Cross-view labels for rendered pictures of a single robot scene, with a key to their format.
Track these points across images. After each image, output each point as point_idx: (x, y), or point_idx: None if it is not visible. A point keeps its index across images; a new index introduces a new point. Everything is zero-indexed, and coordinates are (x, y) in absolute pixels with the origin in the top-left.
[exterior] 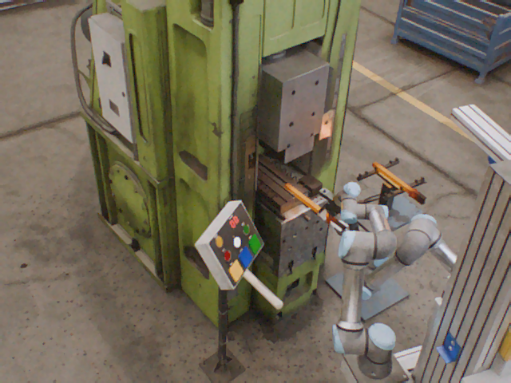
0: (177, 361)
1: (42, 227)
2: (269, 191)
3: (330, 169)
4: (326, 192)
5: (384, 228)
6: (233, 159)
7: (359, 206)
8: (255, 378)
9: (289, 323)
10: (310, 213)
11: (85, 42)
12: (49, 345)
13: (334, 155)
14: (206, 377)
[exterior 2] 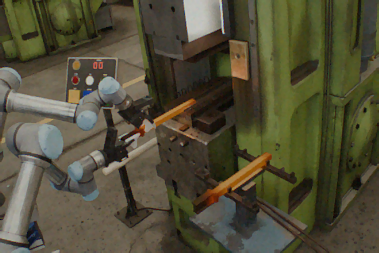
0: (137, 189)
1: None
2: (184, 97)
3: (267, 141)
4: (144, 98)
5: (19, 94)
6: (141, 27)
7: (88, 99)
8: (122, 235)
9: (183, 250)
10: (182, 140)
11: None
12: (148, 134)
13: (269, 124)
14: (123, 206)
